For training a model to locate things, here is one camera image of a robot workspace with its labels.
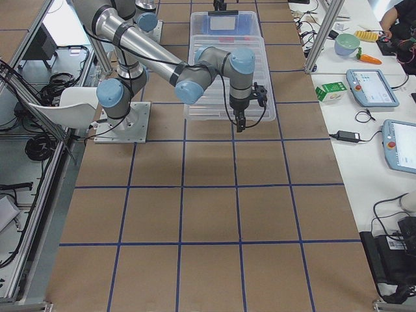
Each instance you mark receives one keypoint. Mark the white chair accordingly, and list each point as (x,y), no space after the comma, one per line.
(76,110)

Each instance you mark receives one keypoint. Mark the green white carton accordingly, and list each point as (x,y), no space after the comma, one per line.
(330,91)

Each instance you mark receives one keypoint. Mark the clear plastic box lid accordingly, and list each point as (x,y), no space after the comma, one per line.
(211,105)

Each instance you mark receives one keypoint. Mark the toy carrot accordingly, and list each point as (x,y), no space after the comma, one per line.
(367,58)

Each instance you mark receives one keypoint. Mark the black monitor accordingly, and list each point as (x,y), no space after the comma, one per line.
(392,269)

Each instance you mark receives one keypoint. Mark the aluminium frame post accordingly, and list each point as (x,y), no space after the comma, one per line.
(325,28)

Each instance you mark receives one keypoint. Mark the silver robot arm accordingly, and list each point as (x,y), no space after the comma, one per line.
(141,13)
(112,21)

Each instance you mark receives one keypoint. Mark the clear plastic storage box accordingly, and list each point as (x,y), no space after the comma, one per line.
(205,28)

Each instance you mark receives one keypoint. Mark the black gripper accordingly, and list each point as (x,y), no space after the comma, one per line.
(238,106)
(220,4)

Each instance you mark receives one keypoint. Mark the green blue bowl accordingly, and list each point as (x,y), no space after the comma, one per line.
(346,44)

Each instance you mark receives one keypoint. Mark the toy corn cob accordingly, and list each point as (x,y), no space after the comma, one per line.
(367,36)

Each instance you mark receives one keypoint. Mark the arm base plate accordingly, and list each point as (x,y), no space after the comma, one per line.
(132,129)

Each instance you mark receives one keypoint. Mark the black box latch handle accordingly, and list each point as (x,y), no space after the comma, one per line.
(223,13)

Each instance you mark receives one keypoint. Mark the blue teach pendant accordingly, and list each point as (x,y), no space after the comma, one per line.
(399,145)
(371,89)

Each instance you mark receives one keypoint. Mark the black power adapter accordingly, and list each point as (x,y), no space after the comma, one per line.
(348,136)

